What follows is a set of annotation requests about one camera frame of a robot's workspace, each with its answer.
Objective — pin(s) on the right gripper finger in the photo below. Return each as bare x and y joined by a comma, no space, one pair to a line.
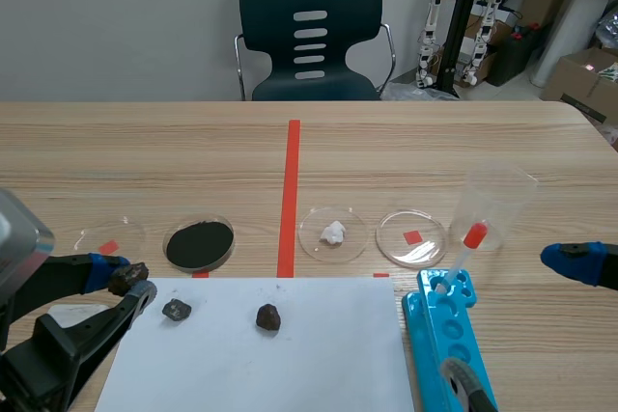
470,385
579,262

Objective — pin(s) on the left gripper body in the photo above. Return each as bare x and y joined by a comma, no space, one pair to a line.
34,383

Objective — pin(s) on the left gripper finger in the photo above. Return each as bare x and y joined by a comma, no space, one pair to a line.
63,277
106,325

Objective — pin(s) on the small dark stone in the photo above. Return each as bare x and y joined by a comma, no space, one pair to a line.
268,318
176,309
129,278

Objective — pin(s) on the turquoise rack with round holes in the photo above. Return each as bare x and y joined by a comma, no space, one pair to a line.
434,330

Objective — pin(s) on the empty clear glass dish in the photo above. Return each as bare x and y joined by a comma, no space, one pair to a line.
425,248
120,233

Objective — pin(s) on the clear plastic beaker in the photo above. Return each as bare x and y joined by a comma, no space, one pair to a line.
507,204

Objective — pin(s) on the dropper with red bulb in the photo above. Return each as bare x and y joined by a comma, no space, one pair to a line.
475,234

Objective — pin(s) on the glass dish with black powder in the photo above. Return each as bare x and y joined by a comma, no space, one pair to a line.
199,244

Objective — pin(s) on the white sheet of paper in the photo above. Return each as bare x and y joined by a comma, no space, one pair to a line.
261,364

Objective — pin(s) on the white lump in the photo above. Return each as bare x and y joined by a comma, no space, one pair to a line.
333,233

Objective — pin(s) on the black metal rail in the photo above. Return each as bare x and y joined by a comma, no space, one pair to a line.
461,21

